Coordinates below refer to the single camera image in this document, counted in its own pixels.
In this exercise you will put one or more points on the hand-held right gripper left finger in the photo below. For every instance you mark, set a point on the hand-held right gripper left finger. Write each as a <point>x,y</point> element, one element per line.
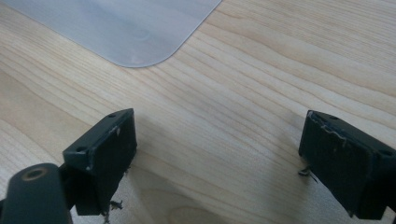
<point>106,155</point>

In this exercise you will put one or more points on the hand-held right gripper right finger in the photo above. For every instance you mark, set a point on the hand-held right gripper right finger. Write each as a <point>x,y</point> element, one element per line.
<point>345,161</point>

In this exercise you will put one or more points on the translucent grey plastic mat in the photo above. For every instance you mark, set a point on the translucent grey plastic mat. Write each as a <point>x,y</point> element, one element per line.
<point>118,28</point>

